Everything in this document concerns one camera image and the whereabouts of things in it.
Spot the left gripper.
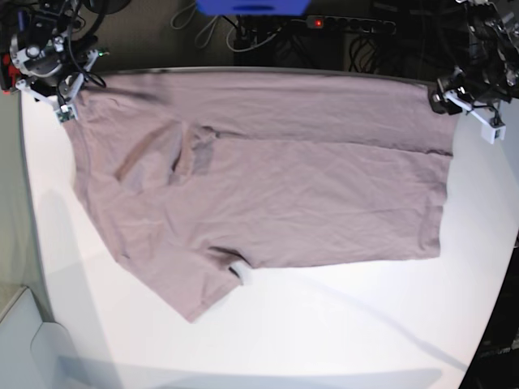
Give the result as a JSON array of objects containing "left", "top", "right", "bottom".
[{"left": 429, "top": 67, "right": 505, "bottom": 127}]

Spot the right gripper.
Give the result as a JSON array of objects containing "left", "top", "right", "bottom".
[{"left": 15, "top": 49, "right": 109, "bottom": 112}]

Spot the mauve t-shirt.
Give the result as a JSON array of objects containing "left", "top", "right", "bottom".
[{"left": 64, "top": 72, "right": 457, "bottom": 321}]

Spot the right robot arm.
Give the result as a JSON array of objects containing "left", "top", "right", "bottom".
[{"left": 1, "top": 1, "right": 110, "bottom": 122}]

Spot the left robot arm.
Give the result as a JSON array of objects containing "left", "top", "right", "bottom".
[{"left": 429, "top": 1, "right": 518, "bottom": 139}]

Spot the red clamp tool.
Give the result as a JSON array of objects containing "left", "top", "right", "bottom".
[{"left": 1, "top": 53, "right": 19, "bottom": 94}]

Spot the black power strip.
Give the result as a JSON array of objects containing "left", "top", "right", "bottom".
[{"left": 305, "top": 15, "right": 397, "bottom": 35}]

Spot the blue box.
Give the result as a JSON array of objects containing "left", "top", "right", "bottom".
[{"left": 195, "top": 0, "right": 311, "bottom": 16}]

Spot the white cabinet corner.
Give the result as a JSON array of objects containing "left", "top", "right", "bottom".
[{"left": 1, "top": 288, "right": 84, "bottom": 388}]

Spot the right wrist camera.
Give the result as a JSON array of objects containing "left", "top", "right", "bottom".
[{"left": 54, "top": 104, "right": 78, "bottom": 124}]

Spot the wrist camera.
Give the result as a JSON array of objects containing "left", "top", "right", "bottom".
[
  {"left": 480, "top": 124, "right": 506, "bottom": 144},
  {"left": 54, "top": 104, "right": 78, "bottom": 124}
]

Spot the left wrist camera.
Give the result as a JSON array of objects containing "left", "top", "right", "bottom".
[{"left": 480, "top": 124, "right": 506, "bottom": 144}]

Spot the white cable loop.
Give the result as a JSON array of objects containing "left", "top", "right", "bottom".
[{"left": 195, "top": 15, "right": 228, "bottom": 49}]

